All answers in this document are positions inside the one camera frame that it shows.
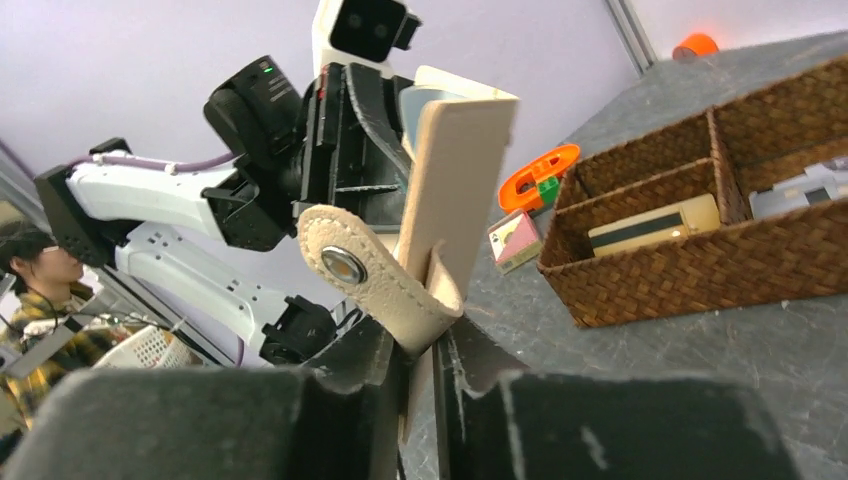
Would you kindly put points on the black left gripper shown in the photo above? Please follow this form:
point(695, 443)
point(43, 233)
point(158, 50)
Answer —
point(352, 156)

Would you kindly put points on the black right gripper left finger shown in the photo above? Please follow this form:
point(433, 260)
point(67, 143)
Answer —
point(334, 417)

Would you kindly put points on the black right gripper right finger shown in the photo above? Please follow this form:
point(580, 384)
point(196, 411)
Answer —
point(499, 419)

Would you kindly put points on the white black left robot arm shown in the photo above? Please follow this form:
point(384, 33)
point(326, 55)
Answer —
point(116, 209)

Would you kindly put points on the pink triangle picture card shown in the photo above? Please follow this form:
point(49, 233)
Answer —
point(514, 240)

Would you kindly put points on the gold card magnetic stripe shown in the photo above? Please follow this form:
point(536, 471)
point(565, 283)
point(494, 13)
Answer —
point(679, 220)

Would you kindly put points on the silver white card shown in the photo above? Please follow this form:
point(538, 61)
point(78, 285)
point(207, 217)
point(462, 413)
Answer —
point(820, 182)

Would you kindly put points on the orange plastic letter toy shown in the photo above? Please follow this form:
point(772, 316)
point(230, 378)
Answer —
point(518, 192)

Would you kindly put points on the white plastic basket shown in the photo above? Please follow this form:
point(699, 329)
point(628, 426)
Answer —
point(150, 347)

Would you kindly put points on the small green brick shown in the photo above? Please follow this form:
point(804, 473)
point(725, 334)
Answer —
point(548, 189)

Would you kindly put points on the person in plaid shirt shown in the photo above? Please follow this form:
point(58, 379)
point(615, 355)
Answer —
point(47, 285)

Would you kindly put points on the orange round cap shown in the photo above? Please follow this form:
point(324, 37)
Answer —
point(693, 46)

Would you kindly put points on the woven wicker divided basket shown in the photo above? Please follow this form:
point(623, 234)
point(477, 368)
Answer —
point(728, 151)

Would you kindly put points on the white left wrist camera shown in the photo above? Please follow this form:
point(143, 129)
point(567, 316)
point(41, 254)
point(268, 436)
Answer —
point(361, 31)

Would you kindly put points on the aluminium frame rail left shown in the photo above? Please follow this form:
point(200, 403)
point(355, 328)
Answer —
point(632, 34)

